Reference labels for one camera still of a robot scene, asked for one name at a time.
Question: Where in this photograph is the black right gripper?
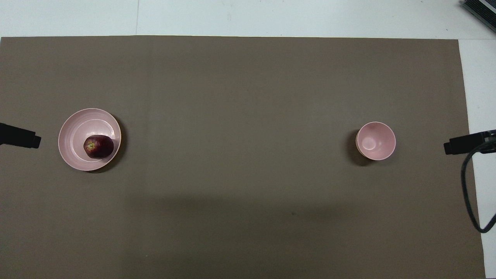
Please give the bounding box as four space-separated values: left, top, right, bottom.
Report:
444 130 496 155

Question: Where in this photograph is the dark red apple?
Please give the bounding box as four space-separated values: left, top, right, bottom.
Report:
83 135 114 158

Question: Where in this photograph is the pink plate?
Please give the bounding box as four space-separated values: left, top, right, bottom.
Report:
58 108 122 172

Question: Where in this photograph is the pink bowl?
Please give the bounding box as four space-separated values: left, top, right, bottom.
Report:
356 122 396 161

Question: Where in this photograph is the black ribbed metal device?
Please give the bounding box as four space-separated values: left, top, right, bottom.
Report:
460 0 496 23

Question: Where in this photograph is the brown table mat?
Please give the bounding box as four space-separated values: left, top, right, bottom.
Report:
0 36 487 279

